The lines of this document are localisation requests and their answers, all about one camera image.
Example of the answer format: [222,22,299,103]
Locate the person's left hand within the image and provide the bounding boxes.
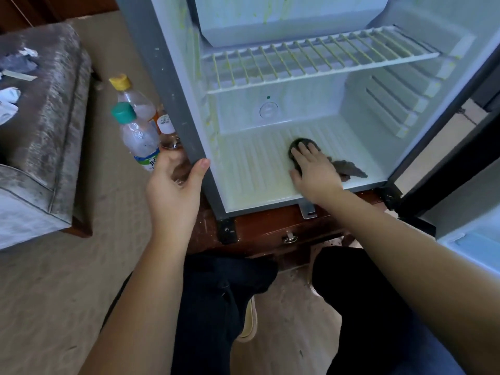
[145,148,212,253]

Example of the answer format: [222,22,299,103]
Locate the person's right hand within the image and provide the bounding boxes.
[288,141,345,206]

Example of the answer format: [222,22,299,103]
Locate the dark grey cloth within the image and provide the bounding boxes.
[288,137,369,183]

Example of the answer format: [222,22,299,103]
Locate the green cap water bottle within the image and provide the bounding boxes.
[111,102,163,171]

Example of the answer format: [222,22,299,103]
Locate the brown tea bottle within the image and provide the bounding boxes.
[156,113,184,165]

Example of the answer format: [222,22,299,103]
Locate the orange soda bottle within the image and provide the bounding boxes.
[108,73,159,123]

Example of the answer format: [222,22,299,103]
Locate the grey mini fridge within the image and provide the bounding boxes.
[113,0,500,245]

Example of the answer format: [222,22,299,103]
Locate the fridge door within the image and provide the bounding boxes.
[394,97,500,278]

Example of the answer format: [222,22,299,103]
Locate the person's left forearm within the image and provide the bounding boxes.
[78,242,189,375]

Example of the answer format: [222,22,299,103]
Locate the person's right forearm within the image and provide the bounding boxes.
[320,190,500,375]

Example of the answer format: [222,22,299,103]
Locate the person's dark trousers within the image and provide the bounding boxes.
[102,246,470,375]

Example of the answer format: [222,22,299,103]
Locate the person's left foot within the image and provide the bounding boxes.
[236,295,259,344]

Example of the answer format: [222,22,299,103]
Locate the dark red wooden stand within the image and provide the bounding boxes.
[168,152,388,270]

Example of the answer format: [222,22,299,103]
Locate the grey velvet sofa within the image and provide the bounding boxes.
[0,23,93,251]

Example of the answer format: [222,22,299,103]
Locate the large white garment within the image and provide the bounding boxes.
[0,101,18,127]

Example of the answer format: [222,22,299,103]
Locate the small white garment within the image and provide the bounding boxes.
[0,86,22,105]

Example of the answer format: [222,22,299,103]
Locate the paper slip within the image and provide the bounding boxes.
[0,70,38,82]

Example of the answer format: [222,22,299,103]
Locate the grey garment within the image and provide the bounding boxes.
[0,49,40,75]

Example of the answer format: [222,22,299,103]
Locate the white wire shelf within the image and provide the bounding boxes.
[200,26,442,94]

